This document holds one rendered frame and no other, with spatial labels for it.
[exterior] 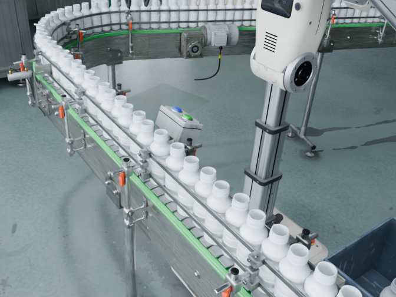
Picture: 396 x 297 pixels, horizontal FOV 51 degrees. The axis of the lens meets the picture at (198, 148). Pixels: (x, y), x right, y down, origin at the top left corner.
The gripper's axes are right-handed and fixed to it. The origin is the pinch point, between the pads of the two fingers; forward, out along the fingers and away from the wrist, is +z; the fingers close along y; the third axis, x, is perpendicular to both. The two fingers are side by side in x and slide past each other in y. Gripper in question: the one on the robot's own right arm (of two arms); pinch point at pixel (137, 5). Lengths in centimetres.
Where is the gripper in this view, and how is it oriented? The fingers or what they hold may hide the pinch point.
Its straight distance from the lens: 143.9
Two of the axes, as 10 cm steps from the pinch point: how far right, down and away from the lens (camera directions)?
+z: -0.6, 8.4, 5.4
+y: -8.1, 2.7, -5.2
